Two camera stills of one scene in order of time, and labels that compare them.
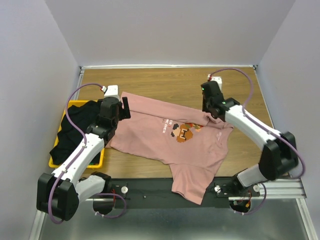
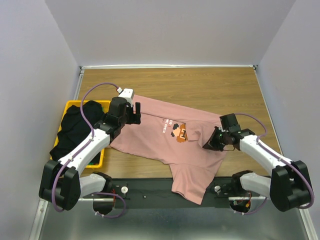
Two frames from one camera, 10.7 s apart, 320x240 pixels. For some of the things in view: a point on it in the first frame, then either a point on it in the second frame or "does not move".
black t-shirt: [70, 137] does not move
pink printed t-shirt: [192, 145] does not move
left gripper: [125, 108] → [135, 116]
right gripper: [206, 106] → [216, 139]
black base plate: [156, 193] does not move
